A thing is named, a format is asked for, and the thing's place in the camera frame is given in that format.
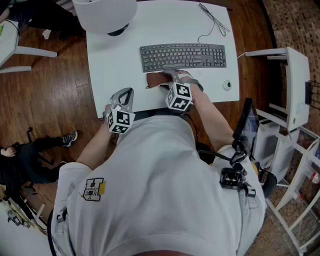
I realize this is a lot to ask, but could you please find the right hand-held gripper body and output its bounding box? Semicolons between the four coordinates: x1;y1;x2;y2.
164;78;205;111

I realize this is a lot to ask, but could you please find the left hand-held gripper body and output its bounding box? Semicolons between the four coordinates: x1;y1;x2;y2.
106;101;136;135

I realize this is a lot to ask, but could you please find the person's left forearm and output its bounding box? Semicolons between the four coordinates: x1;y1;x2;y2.
75;121;118;173

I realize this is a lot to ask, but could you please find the white workbench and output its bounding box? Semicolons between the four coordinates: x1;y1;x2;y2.
0;197;50;256

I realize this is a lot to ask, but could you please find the white metal rack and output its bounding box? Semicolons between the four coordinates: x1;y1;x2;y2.
254;107;320;256

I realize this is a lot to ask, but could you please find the white wooden cabinet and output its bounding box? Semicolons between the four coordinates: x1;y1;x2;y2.
244;46;311;133

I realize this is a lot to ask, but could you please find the white lamp shade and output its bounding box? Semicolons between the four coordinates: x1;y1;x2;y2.
72;0;138;37

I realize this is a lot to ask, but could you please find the person's white shirt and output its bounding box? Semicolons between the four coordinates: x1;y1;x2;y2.
49;114;267;256

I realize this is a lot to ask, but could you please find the black keyboard cable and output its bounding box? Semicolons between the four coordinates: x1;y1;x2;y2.
197;2;231;46

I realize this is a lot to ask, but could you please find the black router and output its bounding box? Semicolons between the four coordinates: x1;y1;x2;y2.
304;80;320;106

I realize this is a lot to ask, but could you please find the dark grey keyboard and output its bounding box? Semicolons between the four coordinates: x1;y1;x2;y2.
139;43;228;73

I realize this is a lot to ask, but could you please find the black monitor screen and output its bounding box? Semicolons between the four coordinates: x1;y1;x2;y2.
232;97;260;158

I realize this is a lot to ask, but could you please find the person's right forearm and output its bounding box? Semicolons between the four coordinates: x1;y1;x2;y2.
191;86;236;153

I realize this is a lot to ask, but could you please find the white side table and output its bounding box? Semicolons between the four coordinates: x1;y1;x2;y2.
0;19;58;75

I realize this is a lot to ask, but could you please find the black chair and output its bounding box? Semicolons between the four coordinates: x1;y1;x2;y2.
258;167;278;200

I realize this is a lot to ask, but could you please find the brown cloth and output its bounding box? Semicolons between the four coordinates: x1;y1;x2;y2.
145;71;174;90

